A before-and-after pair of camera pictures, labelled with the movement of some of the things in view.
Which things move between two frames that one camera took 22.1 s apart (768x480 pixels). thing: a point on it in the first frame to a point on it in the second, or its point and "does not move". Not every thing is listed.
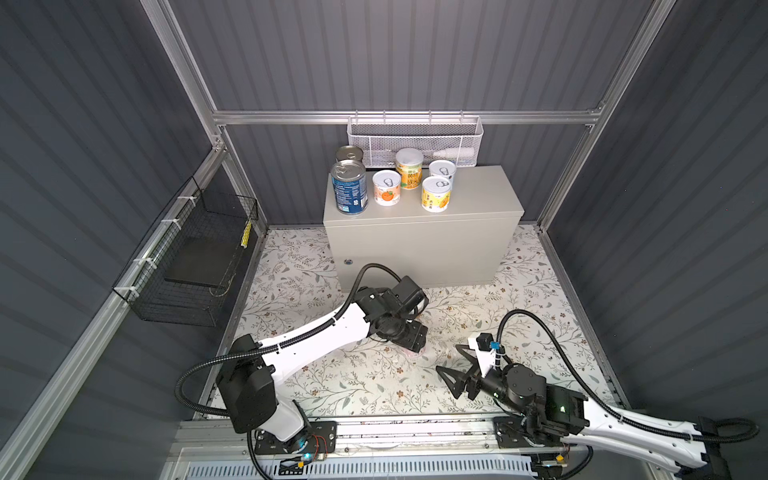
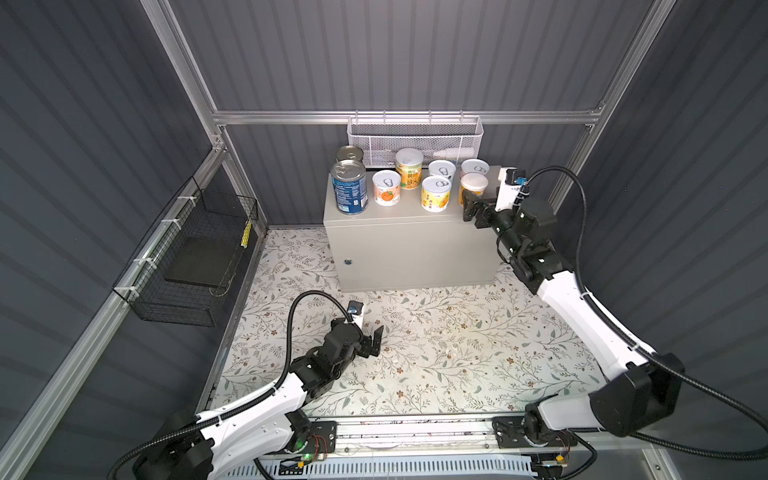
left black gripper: x=417 y=337 to x=376 y=341
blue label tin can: x=349 y=179 does not move
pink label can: x=414 y=354 to x=475 y=165
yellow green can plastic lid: x=409 y=162 does not move
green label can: x=444 y=168 does not move
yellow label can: x=436 y=193 does not move
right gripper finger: x=458 y=383 to x=479 y=211
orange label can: x=387 y=187 does not move
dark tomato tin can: x=349 y=152 does not move
